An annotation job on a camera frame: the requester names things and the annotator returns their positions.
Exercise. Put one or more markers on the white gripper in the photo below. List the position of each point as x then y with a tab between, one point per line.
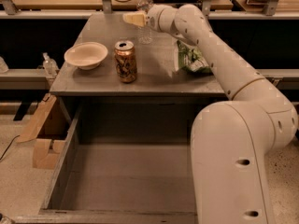
153	17

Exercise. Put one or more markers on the clear plastic water bottle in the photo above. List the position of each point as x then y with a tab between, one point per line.
144	33

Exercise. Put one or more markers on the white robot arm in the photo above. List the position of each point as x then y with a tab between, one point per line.
229	139

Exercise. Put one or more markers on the grey cabinet with top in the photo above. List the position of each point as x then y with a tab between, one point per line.
159	96

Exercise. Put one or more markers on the small sanitizer bottle left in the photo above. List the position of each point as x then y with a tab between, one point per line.
50	65

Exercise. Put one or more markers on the open grey top drawer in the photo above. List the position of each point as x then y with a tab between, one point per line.
123	164

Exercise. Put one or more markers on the gold soda can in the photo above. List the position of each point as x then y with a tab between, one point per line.
124	55

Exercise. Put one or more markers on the white paper bowl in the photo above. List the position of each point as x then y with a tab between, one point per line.
86	56

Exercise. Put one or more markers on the green chip bag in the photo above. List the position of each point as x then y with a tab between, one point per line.
189	58

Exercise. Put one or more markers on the cardboard box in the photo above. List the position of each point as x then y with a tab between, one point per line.
47	128

